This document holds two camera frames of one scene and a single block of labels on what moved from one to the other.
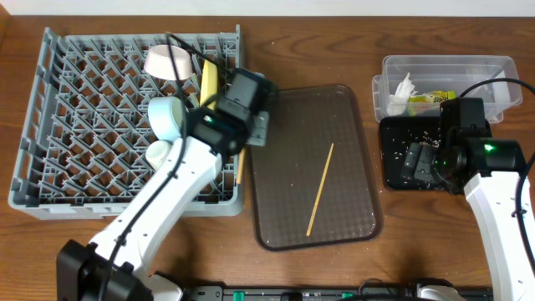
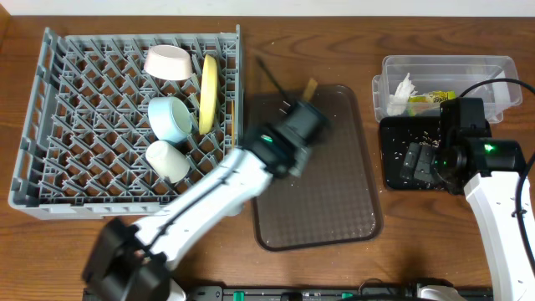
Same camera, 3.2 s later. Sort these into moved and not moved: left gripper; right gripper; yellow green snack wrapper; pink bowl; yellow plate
Moved: left gripper
Not moved: right gripper; yellow plate; pink bowl; yellow green snack wrapper
